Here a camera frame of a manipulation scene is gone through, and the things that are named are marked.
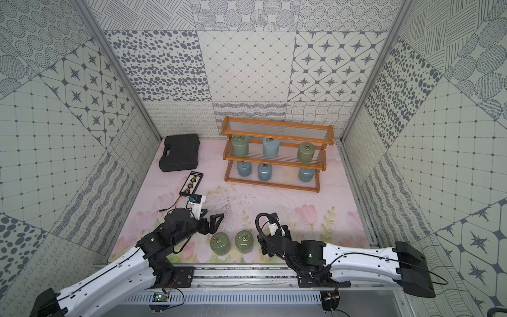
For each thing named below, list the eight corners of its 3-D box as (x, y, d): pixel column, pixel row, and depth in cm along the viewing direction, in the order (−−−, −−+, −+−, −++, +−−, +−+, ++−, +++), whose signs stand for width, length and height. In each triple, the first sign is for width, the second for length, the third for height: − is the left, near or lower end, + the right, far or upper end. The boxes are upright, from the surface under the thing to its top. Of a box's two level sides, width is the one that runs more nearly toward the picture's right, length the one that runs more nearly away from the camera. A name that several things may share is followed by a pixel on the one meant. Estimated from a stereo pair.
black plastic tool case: (162, 173, 107) (157, 167, 102) (169, 142, 122) (165, 135, 118) (197, 169, 108) (194, 163, 104) (200, 139, 124) (197, 132, 119)
